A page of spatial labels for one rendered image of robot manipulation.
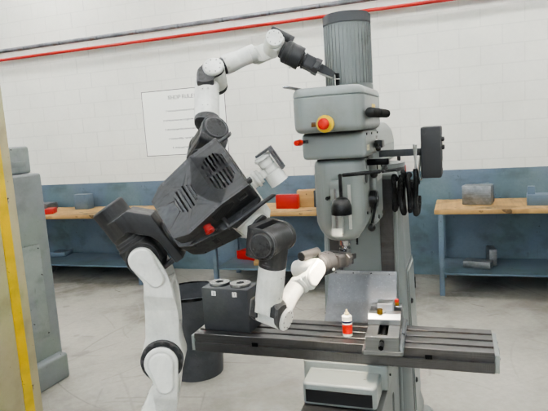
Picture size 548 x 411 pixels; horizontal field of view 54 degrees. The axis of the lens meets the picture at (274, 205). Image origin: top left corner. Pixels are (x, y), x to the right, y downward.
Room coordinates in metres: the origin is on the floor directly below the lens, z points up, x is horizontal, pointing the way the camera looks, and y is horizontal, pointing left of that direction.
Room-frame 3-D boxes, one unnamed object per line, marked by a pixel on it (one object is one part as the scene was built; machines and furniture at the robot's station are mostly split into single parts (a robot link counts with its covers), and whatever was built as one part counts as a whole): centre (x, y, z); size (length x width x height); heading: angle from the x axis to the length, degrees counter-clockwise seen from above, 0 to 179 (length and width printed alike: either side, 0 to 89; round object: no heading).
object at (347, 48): (2.34, -0.35, 2.05); 0.20 x 0.20 x 0.32
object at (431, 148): (2.28, -0.69, 1.62); 0.20 x 0.09 x 0.21; 161
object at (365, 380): (2.10, -0.27, 0.77); 0.50 x 0.35 x 0.12; 161
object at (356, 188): (2.11, -0.27, 1.47); 0.21 x 0.19 x 0.32; 71
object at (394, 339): (2.03, -0.41, 0.97); 0.35 x 0.15 x 0.11; 163
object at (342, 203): (1.86, -0.23, 1.47); 0.07 x 0.07 x 0.06
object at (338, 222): (2.00, -0.24, 1.44); 0.04 x 0.04 x 0.21; 71
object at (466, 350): (2.12, -0.22, 0.87); 1.24 x 0.23 x 0.08; 71
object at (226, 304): (2.26, 0.21, 1.01); 0.22 x 0.12 x 0.20; 66
